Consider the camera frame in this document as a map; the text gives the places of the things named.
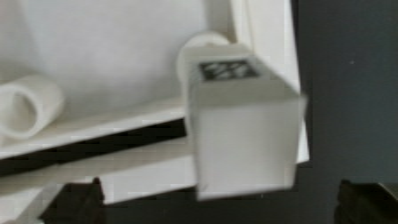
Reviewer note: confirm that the white square tabletop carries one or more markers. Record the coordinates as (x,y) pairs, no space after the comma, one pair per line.
(99,44)

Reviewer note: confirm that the white U-shaped obstacle fence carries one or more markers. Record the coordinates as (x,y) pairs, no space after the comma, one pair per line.
(140,171)

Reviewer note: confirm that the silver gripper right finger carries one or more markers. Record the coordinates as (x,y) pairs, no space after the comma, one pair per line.
(366,204)

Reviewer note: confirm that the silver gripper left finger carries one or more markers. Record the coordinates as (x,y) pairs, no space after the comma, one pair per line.
(76,206)

